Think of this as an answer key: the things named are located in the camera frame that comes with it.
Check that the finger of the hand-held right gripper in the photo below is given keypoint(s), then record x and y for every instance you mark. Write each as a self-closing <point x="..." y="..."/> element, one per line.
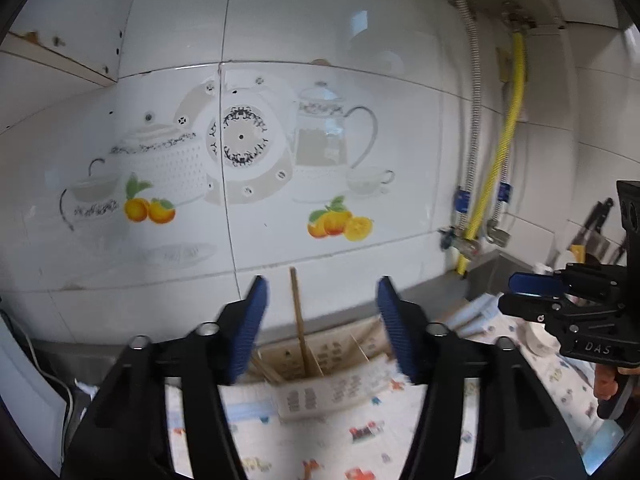
<point x="530" y="306"/>
<point x="537" y="285"/>

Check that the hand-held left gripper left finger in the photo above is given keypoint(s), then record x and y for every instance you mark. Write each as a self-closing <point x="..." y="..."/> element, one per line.
<point x="248" y="332"/>

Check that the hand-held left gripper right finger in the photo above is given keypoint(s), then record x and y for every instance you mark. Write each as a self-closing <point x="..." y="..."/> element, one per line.
<point x="396" y="332"/>

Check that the wooden chopstick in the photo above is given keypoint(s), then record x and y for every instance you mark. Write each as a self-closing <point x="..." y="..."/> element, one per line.
<point x="301" y="325"/>

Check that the cream utensil holder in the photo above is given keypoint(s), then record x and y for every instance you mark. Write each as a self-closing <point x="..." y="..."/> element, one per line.
<point x="330" y="390"/>

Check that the person's right hand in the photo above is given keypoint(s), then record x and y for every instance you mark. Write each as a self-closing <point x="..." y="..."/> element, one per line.
<point x="606" y="382"/>

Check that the white cup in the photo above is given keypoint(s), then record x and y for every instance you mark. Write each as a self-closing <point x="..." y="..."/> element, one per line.
<point x="540" y="341"/>

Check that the steel angle valve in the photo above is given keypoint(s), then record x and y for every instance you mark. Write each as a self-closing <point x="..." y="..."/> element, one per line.
<point x="499" y="235"/>

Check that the black kitchen tongs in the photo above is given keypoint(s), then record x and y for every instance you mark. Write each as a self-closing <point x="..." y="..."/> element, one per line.
<point x="597" y="222"/>

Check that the white cartoon printed cloth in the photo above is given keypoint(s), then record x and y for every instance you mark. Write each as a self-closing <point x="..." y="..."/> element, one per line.
<point x="310" y="450"/>

